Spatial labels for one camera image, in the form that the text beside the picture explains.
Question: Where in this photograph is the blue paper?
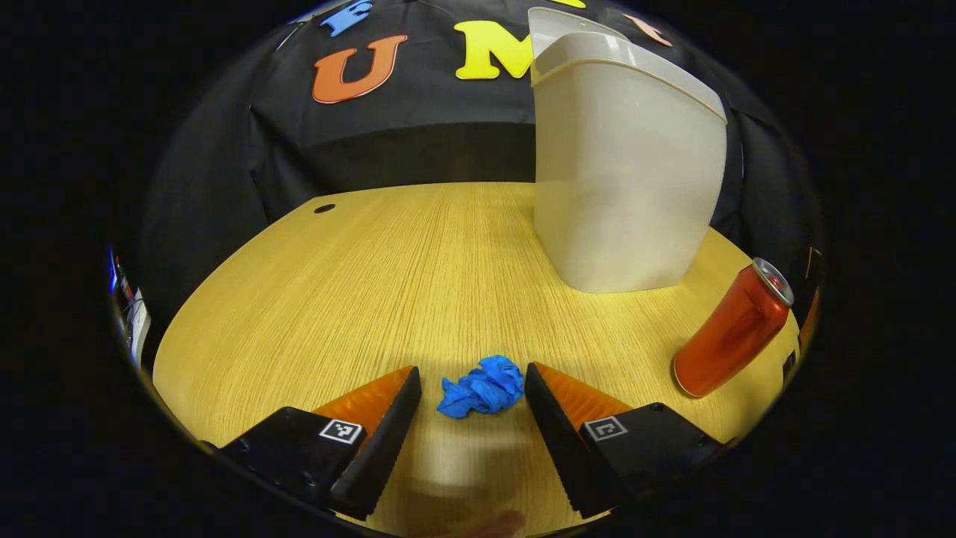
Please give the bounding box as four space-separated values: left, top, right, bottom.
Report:
436 355 525 419

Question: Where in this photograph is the white desktop garbage bin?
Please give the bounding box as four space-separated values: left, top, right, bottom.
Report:
527 6 729 294

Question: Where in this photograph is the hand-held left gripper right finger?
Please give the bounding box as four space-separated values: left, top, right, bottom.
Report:
524 362 729 520

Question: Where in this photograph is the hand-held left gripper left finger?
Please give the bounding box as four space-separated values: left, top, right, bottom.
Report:
217 365 423 522

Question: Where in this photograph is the black backdrop cloth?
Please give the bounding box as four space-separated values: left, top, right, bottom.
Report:
138 0 822 359

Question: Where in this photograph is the red pop can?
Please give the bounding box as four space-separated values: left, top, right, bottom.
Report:
672 257 795 398

